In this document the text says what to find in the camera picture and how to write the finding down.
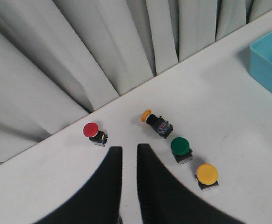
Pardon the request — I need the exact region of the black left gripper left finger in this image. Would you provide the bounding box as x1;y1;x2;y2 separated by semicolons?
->
36;146;122;224

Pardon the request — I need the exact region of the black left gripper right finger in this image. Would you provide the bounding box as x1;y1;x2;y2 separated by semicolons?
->
137;143;241;224

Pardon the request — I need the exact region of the yellow push button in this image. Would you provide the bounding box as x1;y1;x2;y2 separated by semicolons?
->
141;110;173;139
195;163;219;190

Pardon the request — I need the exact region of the light blue plastic box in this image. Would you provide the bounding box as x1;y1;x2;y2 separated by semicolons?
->
249;32;272;94

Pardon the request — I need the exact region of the green push button upright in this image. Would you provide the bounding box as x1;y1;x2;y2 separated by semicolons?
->
171;137;193;165

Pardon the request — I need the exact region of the yellow push button lying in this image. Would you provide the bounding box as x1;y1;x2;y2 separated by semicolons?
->
141;110;173;139

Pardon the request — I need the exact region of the red push button far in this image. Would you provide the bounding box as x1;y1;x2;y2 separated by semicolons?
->
83;122;108;147

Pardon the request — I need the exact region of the white pleated curtain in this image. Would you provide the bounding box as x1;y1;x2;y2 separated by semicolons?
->
0;0;272;164

